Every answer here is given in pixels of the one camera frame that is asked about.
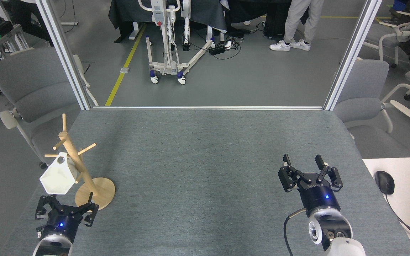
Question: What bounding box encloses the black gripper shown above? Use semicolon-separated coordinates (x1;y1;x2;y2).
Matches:
278;154;343;217
35;192;99;244

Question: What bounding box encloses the silver frame post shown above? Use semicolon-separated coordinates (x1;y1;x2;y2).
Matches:
323;0;383;111
35;0;91;111

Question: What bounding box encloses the black mouse cable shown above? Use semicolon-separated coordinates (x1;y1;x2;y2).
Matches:
385;194;410;249

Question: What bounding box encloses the person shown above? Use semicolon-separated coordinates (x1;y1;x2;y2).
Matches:
9;0;54;47
269;0;325;52

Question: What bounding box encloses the equipment cart with green light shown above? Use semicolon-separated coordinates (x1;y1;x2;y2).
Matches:
0;20;29;57

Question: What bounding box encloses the silver table edge rail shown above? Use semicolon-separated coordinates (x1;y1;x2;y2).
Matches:
91;106;324;111

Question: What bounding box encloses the white faceted cup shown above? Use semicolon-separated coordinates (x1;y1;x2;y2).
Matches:
40;152;78;195

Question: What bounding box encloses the dark table cloth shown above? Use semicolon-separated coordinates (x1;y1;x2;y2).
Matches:
108;0;228;43

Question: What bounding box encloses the white mesh office chair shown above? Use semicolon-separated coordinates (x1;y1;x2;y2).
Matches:
363;3;410;68

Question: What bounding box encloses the wooden cup rack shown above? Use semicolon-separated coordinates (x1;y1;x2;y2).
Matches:
44;114;116;213

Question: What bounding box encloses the white stand on wheels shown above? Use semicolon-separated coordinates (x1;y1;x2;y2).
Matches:
137;0;217;85

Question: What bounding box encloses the grey padded chair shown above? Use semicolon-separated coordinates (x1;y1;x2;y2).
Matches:
333;58;410;139
0;47;99;169

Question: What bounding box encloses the black computer mouse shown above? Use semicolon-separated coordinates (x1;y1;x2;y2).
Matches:
374;171;395;195

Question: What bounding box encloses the black box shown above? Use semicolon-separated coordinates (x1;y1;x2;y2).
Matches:
264;2;291;39

